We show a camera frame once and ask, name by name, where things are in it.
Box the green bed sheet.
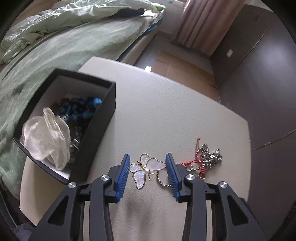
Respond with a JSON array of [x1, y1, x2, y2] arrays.
[[1, 15, 161, 199]]

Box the black jewelry box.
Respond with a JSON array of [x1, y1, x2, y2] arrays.
[[13, 69, 116, 185]]

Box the red string bracelet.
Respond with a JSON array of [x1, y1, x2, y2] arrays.
[[181, 138, 208, 181]]

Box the white butterfly brooch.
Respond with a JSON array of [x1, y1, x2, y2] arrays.
[[129, 153, 166, 190]]

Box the pale green duvet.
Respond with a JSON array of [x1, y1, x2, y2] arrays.
[[1, 0, 166, 64]]

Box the blue bead bracelet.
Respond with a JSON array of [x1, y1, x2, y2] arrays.
[[56, 96, 103, 122]]

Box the black garment on bed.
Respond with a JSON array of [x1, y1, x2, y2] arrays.
[[109, 8, 145, 18]]

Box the clear plastic bag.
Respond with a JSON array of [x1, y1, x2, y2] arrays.
[[22, 107, 71, 171]]

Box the white wall switch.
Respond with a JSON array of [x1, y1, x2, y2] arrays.
[[226, 49, 233, 58]]

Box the pink curtain right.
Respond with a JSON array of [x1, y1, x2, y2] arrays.
[[173, 0, 245, 57]]

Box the brown cardboard floor sheet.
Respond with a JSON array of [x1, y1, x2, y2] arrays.
[[151, 51, 219, 101]]

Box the silver ball chain necklace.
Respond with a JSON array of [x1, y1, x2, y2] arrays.
[[155, 143, 223, 189]]

